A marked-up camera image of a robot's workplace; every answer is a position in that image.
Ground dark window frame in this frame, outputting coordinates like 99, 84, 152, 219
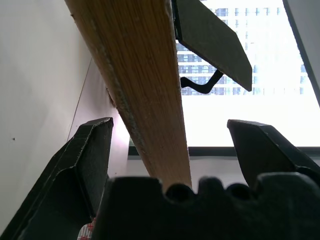
127, 0, 320, 158

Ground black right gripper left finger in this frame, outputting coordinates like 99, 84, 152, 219
0, 117, 114, 240

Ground wooden plank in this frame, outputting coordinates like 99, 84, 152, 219
64, 0, 253, 189

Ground dark flat panel with bracket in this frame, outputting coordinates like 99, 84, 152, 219
174, 0, 309, 97

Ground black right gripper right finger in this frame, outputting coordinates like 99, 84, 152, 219
226, 119, 320, 188

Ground red white patterned object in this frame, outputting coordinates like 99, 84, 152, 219
78, 216, 98, 240

